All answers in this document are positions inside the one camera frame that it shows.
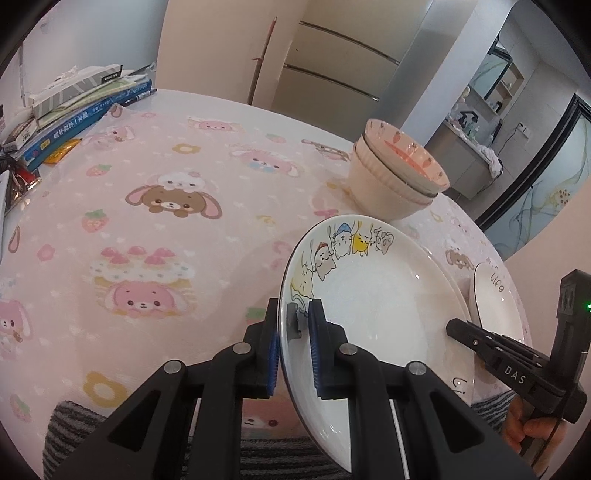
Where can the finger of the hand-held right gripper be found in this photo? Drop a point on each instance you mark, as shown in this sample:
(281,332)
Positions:
(466,334)
(517,347)

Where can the white towel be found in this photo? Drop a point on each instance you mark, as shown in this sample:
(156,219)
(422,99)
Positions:
(491,161)

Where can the beige vanity cabinet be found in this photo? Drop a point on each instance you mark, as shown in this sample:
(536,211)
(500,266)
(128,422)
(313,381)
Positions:
(461,161)

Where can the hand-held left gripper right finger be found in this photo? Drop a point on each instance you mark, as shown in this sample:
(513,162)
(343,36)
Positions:
(317,350)

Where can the orange packet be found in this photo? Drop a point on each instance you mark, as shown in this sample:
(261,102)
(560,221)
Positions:
(62,151)

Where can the white wall socket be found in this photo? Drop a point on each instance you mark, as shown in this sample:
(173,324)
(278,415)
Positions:
(523,127)

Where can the thick blue book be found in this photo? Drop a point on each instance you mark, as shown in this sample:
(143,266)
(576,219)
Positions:
(64,134)

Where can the person's right hand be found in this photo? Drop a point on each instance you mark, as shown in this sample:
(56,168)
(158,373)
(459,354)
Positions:
(535,431)

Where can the mirror cabinet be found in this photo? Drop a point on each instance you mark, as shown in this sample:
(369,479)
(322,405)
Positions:
(498,74)

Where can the small black white box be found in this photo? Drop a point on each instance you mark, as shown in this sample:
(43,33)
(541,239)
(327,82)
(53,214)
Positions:
(18,134)

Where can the beige refrigerator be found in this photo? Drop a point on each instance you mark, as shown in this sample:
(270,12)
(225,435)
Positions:
(332,50)

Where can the black pen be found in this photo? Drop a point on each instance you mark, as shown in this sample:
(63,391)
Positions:
(138,96)

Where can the wooden stick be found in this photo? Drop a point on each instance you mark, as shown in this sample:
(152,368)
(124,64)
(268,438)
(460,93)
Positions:
(261,60)

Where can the white tissue box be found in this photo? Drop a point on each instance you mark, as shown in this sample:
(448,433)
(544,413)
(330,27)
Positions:
(69,90)

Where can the black framed glass door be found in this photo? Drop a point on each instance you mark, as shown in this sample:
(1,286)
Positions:
(545,184)

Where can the shiny foil packet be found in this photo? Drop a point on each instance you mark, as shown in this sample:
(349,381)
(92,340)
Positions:
(25,187)

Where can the black faucet stand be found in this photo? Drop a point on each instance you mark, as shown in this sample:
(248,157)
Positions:
(467,120)

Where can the green white booklet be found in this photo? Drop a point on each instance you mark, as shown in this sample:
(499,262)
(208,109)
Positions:
(92,99)

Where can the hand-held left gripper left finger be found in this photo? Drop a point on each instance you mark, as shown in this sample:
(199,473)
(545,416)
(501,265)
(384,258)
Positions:
(272,360)

